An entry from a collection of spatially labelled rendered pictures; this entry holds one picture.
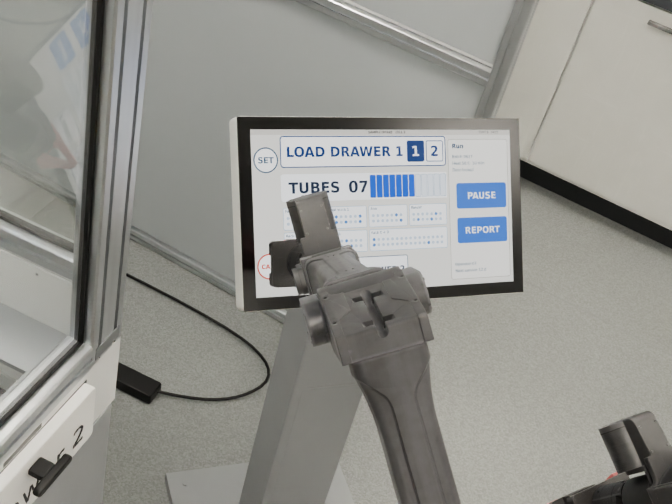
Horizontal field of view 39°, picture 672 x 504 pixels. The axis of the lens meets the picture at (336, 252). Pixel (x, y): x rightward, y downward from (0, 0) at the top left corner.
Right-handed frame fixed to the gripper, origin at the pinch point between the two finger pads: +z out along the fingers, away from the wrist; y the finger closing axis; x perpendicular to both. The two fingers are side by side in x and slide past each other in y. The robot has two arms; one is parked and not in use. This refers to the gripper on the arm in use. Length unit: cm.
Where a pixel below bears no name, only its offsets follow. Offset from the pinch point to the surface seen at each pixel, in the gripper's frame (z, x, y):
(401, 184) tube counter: 8.3, -11.5, -23.4
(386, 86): 76, -37, -51
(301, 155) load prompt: 8.2, -16.4, -5.6
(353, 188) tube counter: 8.2, -10.9, -14.6
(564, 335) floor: 126, 36, -136
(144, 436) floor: 108, 50, 5
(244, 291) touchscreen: 7.8, 5.1, 4.6
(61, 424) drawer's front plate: -2.6, 21.3, 34.0
